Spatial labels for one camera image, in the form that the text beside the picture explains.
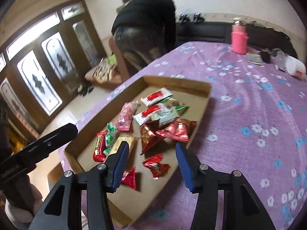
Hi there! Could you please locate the red black-label snack packet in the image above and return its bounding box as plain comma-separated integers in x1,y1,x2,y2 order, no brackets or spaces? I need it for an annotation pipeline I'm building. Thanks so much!
92,130,108,163

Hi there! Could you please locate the green white candy packet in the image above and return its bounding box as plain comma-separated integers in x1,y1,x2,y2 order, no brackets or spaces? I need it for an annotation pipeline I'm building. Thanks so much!
103,122,119,156

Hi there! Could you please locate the dark red foil packet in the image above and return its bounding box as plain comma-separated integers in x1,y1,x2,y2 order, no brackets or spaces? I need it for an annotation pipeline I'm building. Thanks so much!
140,120,164,155
156,117,197,143

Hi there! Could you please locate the small red candy packet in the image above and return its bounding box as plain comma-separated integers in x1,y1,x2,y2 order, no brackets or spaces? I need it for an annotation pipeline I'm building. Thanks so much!
121,167,136,190

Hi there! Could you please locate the pink cartoon snack packet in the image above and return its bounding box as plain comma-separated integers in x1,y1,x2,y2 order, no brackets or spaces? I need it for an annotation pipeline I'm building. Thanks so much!
115,101,139,131

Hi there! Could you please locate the green clear egg packet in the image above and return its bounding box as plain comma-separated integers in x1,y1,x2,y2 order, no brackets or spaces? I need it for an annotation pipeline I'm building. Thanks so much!
161,97,189,113

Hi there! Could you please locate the white red snack packet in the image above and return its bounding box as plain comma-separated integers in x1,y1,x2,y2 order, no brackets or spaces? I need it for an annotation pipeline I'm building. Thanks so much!
133,103,169,126
140,87,173,107

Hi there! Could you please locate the left hand on gripper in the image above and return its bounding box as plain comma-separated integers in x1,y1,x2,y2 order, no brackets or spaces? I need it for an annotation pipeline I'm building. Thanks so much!
4,175,42,229

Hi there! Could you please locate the purple floral tablecloth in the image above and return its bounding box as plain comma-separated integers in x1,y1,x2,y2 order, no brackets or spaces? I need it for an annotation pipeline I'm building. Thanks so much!
58,40,307,230

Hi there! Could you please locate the wooden glass door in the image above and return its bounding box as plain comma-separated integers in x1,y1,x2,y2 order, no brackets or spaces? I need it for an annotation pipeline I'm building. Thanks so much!
1,0,106,139

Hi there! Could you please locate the brown armchair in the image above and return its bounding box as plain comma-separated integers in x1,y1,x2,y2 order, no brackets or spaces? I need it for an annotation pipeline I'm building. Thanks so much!
84,38,130,90

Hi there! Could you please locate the cardboard box tray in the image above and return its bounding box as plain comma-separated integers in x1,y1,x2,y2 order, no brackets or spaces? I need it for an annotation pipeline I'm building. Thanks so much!
63,75,212,228

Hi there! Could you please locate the white plastic jar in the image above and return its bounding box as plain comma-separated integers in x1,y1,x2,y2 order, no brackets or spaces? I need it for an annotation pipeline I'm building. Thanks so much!
285,56,306,79

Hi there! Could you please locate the clear plastic cup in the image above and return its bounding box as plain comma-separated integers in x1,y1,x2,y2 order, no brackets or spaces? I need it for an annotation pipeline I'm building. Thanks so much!
271,48,288,72

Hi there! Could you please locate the black small container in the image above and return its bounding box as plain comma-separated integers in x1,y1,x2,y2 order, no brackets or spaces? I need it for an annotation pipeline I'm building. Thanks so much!
259,48,271,63

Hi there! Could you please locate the black sofa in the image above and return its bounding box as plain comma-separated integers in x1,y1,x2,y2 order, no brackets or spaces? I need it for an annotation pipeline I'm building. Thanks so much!
175,22,298,58

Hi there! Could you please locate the pink sleeved thermos bottle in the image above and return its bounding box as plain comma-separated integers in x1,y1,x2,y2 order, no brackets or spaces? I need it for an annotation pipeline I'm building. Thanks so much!
231,17,249,55

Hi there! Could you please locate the person in black jacket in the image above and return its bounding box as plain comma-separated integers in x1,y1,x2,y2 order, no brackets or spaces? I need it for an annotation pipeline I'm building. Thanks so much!
111,0,176,71

